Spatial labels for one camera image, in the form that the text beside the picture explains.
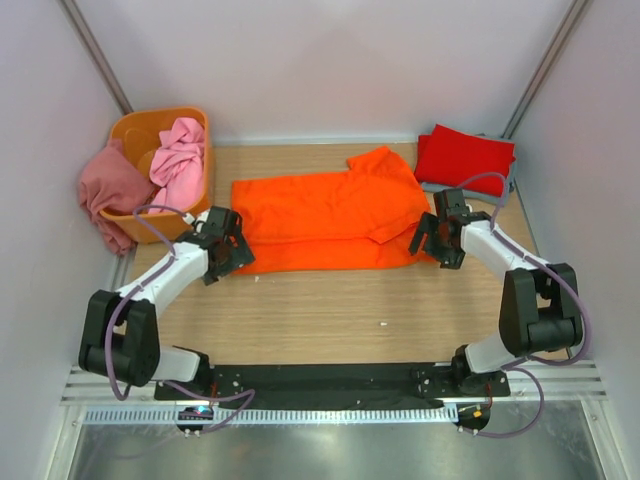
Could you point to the light pink crumpled shirt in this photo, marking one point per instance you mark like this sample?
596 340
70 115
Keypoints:
177 166

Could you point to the left corner aluminium post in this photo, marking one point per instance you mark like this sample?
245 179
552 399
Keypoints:
82 29

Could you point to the orange t-shirt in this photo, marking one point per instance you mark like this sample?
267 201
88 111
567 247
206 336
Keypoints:
361 218

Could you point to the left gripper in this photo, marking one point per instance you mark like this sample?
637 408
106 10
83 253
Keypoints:
240 257

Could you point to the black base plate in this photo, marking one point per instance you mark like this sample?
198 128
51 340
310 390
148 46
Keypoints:
341 387

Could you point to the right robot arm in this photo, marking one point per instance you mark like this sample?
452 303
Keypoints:
540 308

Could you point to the aluminium rail frame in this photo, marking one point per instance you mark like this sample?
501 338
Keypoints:
557 423

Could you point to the right corner aluminium post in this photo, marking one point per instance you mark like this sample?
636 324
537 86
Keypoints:
571 20

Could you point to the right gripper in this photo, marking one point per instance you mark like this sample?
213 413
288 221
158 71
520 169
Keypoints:
429 224

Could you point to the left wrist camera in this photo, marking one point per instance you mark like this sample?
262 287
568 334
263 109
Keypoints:
196 222

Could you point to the white slotted cable duct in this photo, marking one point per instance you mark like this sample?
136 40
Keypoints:
199 415

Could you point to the corner aluminium post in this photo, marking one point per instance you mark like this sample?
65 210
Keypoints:
82 29
571 20

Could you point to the dusty pink crumpled shirt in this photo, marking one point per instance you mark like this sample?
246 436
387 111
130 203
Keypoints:
110 182

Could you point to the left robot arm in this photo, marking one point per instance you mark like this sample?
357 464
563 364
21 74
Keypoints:
120 339

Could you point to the orange plastic basket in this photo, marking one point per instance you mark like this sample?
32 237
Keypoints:
138 132

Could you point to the folded grey t-shirt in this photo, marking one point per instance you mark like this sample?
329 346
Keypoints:
500 195

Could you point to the folded red t-shirt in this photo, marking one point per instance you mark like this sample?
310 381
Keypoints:
465 160

